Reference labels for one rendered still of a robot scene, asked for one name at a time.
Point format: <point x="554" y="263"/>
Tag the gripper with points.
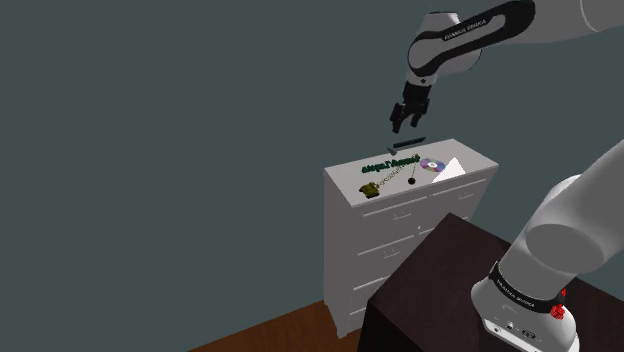
<point x="417" y="95"/>

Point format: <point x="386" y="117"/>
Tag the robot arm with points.
<point x="551" y="239"/>

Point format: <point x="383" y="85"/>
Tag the black flat bar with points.
<point x="409" y="142"/>

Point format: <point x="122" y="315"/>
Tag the green lettered flat sign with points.
<point x="390" y="165"/>

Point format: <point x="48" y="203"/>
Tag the shiny compact disc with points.
<point x="433" y="165"/>

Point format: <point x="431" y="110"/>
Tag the black ball on thin stick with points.
<point x="411" y="181"/>

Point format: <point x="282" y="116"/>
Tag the olive green small toy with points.
<point x="370" y="189"/>

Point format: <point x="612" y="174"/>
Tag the white chest of drawers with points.
<point x="370" y="234"/>

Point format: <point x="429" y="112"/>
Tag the dark robot stand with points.
<point x="429" y="282"/>

